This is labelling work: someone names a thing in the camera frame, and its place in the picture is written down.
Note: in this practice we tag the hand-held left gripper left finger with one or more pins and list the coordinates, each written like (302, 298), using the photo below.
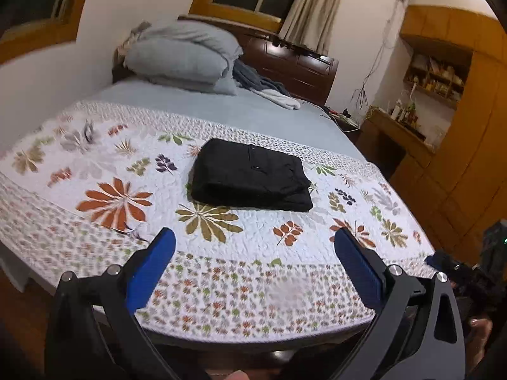
(152, 269)

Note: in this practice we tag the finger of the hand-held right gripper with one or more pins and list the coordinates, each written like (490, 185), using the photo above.
(437, 261)

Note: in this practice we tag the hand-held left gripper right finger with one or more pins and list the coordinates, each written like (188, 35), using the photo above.
(356, 269)

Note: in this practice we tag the black pants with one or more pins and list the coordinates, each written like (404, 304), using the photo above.
(253, 174)

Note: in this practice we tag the white floral quilt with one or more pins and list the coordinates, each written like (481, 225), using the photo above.
(119, 206)

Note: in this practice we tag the wooden cabinet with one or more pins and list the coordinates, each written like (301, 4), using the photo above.
(475, 146)

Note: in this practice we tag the group of small bottles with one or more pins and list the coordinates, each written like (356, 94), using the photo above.
(406, 113)

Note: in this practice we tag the power strip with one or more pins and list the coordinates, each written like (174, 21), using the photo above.
(343, 116)

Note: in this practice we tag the wooden shelf niche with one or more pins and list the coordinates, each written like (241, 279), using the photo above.
(435, 75)

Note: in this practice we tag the white cloth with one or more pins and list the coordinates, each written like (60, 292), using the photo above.
(279, 99)

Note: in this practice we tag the grey pillow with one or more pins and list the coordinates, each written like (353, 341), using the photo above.
(202, 83)
(178, 49)

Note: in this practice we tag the dark wooden headboard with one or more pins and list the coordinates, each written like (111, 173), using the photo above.
(297, 71)

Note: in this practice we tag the dark grey blanket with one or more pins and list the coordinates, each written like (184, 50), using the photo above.
(257, 81)

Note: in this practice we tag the beige floral pillow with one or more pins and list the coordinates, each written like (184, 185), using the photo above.
(132, 39)

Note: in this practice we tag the beige curtain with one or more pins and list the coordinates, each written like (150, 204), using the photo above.
(313, 8)

